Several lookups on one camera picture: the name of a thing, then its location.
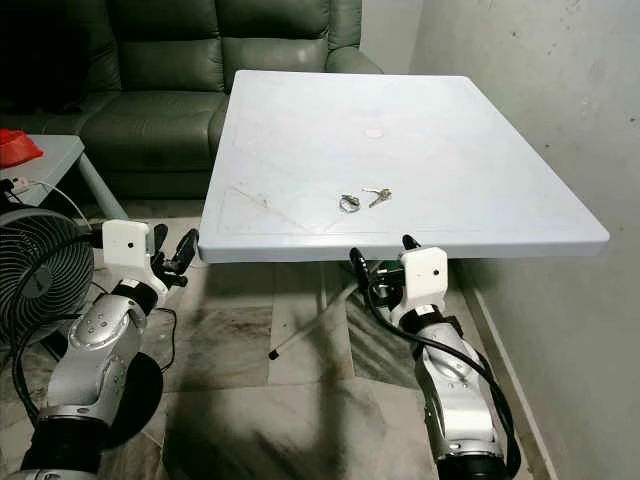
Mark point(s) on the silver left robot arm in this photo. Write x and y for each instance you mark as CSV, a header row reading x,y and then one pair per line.
x,y
95,350

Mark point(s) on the black floor fan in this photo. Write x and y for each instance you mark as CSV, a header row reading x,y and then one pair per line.
x,y
40,280

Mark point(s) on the dark green leather sofa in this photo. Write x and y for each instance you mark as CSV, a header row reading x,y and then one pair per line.
x,y
160,110

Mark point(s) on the grey side table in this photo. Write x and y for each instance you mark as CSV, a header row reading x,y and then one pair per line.
x,y
60,150

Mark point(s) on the white power strip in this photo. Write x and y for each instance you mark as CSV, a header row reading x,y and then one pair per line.
x,y
15,184

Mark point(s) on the white plastic folding table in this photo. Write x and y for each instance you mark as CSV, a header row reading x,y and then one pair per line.
x,y
310,120

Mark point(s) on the red bowl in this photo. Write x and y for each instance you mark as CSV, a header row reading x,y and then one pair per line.
x,y
18,150

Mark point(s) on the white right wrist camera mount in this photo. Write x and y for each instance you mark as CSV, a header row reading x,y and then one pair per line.
x,y
425,272

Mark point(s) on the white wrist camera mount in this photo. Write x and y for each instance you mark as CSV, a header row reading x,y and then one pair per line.
x,y
125,245
425,272

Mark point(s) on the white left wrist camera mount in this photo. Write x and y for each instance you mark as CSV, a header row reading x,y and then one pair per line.
x,y
125,245

